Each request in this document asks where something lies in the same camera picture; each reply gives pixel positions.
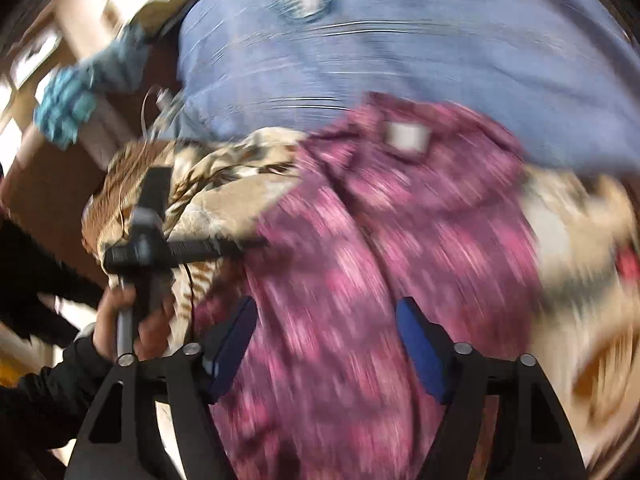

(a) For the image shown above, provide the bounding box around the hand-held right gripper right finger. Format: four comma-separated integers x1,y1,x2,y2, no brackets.
396,296,588,480

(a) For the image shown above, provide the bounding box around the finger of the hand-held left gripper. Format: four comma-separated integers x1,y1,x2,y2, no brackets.
170,238,269,264

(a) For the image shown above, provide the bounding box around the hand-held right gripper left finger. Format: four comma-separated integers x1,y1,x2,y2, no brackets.
65,296,258,480

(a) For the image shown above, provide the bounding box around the purple floral garment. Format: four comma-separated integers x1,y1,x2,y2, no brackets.
192,91,543,480

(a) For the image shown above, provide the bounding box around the person's left forearm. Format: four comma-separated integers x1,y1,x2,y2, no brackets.
0,335,117,453

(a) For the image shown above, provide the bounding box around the person's left hand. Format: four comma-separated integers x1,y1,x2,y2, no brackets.
92,286,177,368

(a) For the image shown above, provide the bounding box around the beige printed blanket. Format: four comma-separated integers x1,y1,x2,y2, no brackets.
82,127,640,461

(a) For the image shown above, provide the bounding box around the teal patterned cloth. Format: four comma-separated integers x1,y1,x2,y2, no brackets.
34,22,151,151

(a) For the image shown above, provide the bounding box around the olive cloth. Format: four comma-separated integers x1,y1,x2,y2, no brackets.
129,0,197,38

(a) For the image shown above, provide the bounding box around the blue striped pillow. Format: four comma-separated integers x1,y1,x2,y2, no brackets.
177,0,640,176

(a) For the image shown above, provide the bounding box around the white cable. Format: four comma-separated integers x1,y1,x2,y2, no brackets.
119,85,173,241

